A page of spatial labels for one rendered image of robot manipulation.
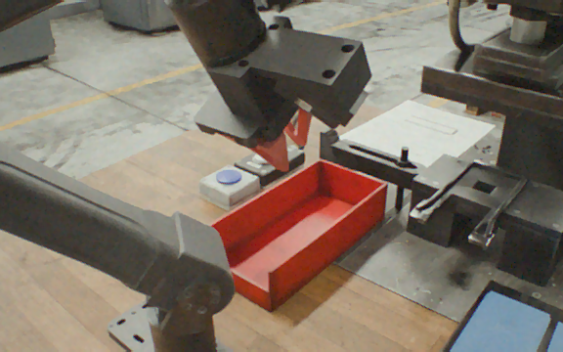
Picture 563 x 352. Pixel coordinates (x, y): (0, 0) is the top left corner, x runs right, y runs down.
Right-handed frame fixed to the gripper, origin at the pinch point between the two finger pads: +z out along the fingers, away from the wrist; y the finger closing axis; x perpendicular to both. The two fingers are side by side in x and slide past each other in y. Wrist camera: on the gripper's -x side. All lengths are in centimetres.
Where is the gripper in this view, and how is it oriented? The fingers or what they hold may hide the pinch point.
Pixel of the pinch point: (288, 151)
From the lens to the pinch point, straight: 50.4
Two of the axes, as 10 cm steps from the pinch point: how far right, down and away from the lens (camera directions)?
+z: 3.2, 5.7, 7.6
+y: 5.3, -7.7, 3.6
